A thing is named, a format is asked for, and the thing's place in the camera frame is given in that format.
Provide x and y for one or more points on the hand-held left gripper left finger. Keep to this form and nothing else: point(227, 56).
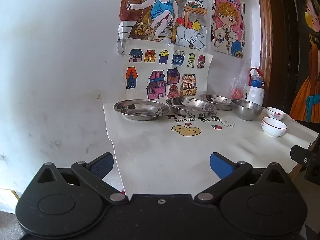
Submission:
point(101, 166)

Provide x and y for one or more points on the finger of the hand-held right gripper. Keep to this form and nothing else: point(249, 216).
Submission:
point(300, 153)

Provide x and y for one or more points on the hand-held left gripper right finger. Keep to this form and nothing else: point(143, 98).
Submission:
point(221, 166)

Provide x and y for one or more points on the white red-rimmed ceramic bowl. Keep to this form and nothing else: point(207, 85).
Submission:
point(273, 127)

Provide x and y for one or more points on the small white printed ceramic bowl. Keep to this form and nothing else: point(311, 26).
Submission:
point(275, 113)

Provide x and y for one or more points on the steel bowl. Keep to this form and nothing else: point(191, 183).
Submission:
point(246, 111)

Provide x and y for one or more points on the steel plate with dark sticker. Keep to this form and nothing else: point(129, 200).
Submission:
point(147, 106)

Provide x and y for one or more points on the white printed tablecloth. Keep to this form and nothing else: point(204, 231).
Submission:
point(175, 152)

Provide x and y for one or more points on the white water bottle blue lid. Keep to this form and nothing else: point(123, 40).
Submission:
point(255, 92)

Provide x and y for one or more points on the clear plastic bag red contents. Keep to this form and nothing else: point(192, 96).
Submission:
point(237, 90)

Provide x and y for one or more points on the painting of orange-dressed figure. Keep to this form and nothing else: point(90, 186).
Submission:
point(308, 67)

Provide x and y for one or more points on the coloured houses drawing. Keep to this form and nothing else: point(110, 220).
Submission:
point(160, 67)

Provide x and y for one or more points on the girl with teddy bear poster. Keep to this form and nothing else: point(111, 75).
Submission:
point(228, 22)

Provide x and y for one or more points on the boy with fan poster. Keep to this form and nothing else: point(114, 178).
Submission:
point(162, 10)

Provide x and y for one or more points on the wooden door frame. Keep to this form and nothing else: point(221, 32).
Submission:
point(265, 30)

